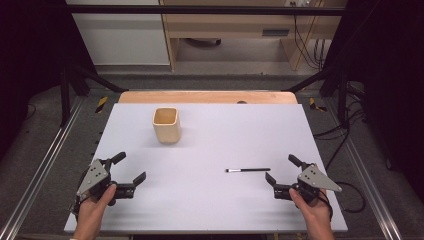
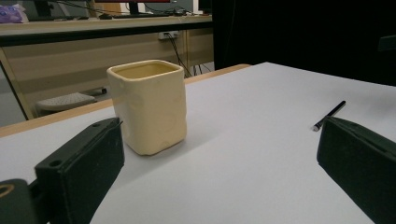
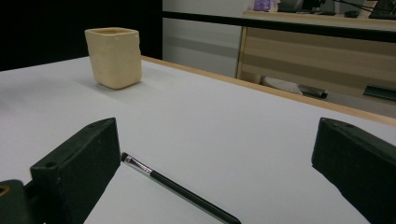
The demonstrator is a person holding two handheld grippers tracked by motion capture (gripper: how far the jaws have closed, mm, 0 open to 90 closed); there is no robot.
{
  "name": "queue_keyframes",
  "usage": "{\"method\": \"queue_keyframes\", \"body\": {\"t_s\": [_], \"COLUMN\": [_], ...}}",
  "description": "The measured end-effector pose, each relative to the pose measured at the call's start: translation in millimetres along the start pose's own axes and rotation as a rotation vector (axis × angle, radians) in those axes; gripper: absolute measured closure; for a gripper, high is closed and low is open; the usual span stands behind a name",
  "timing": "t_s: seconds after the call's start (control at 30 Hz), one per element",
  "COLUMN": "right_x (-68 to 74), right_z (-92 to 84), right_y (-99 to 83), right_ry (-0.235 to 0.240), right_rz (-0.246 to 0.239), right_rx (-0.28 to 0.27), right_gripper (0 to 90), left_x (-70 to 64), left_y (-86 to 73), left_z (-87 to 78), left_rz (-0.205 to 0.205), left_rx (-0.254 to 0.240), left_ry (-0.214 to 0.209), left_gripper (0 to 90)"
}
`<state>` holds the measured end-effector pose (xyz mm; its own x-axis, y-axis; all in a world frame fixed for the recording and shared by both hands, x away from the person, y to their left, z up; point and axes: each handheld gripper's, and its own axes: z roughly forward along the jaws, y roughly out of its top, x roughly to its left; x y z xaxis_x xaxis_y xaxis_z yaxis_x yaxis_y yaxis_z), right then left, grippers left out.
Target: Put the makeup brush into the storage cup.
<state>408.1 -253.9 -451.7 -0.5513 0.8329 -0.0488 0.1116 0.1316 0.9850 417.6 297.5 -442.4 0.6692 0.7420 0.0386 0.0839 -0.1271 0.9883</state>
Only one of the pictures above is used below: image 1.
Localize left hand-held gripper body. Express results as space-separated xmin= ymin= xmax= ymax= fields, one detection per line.
xmin=75 ymin=158 xmax=136 ymax=202

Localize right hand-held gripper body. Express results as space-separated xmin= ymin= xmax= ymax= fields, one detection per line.
xmin=273 ymin=162 xmax=343 ymax=204

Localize black pen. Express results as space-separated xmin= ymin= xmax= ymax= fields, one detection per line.
xmin=225 ymin=167 xmax=272 ymax=174

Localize beige square cup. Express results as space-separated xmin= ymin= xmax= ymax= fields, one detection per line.
xmin=152 ymin=106 xmax=182 ymax=145

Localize person's right hand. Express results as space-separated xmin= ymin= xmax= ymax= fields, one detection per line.
xmin=288 ymin=187 xmax=333 ymax=228

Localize person's left hand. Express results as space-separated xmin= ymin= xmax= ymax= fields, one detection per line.
xmin=75 ymin=183 xmax=118 ymax=225

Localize yellow black tape marker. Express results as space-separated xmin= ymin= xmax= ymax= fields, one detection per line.
xmin=94 ymin=95 xmax=109 ymax=114
xmin=308 ymin=97 xmax=328 ymax=113

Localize white board sheet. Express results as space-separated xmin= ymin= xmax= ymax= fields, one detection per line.
xmin=63 ymin=102 xmax=349 ymax=234

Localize wooden table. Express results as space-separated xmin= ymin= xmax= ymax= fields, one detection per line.
xmin=118 ymin=90 xmax=299 ymax=105

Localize white cabinet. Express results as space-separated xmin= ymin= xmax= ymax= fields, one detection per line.
xmin=65 ymin=0 xmax=171 ymax=67

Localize black curtain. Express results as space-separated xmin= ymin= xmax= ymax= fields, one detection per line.
xmin=0 ymin=0 xmax=98 ymax=161
xmin=323 ymin=0 xmax=424 ymax=196

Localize light wooden desk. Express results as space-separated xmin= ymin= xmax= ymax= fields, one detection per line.
xmin=159 ymin=0 xmax=348 ymax=72

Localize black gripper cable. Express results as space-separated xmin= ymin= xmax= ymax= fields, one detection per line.
xmin=318 ymin=181 xmax=367 ymax=222

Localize aluminium floor rail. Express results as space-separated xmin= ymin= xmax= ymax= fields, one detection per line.
xmin=0 ymin=95 xmax=85 ymax=240
xmin=324 ymin=97 xmax=405 ymax=240

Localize black floor cables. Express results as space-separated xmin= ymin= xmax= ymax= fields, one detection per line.
xmin=312 ymin=79 xmax=366 ymax=171

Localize black frame stand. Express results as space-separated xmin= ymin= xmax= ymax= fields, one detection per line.
xmin=59 ymin=62 xmax=130 ymax=128
xmin=281 ymin=62 xmax=352 ymax=130

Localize black desk cables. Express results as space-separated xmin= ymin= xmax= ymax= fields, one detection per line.
xmin=289 ymin=1 xmax=328 ymax=72

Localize black frame crossbar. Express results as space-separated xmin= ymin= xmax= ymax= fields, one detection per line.
xmin=64 ymin=4 xmax=346 ymax=17

